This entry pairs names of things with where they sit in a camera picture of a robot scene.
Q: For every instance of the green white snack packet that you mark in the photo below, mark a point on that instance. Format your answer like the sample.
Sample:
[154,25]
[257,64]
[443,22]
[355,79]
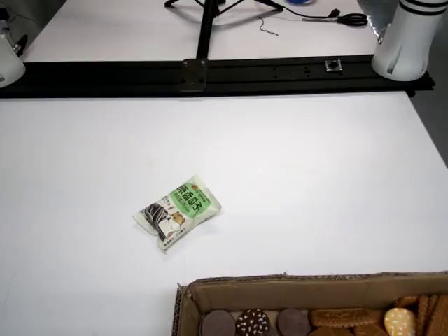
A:
[182,210]

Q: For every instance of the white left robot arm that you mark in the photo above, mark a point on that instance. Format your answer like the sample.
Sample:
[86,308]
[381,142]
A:
[402,42]

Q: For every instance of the brown cardboard box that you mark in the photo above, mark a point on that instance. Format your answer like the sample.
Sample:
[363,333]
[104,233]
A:
[245,294]

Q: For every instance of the black tripod stand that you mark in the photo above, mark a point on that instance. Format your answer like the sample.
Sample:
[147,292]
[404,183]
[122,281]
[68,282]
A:
[204,31]

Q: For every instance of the plain brown round cookie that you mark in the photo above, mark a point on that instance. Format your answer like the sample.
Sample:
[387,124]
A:
[217,323]
[293,322]

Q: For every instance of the chocolate cookie white sprinkles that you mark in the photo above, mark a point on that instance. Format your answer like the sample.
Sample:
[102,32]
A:
[252,322]

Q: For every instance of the blue tape roll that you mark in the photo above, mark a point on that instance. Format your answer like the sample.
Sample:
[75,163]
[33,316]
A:
[299,1]

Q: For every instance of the long rectangular brown biscuit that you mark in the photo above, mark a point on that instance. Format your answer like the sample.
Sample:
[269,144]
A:
[339,316]

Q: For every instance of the orange ridged biscuit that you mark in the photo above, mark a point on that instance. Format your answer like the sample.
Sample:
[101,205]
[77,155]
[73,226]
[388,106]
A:
[406,301]

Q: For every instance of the yellow round speckled cookie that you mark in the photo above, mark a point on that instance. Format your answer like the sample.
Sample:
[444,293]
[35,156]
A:
[399,322]

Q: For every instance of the small square metal mount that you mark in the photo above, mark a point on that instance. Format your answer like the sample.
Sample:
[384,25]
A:
[332,65]

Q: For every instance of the black aluminium rail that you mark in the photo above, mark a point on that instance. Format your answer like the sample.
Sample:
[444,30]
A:
[105,77]

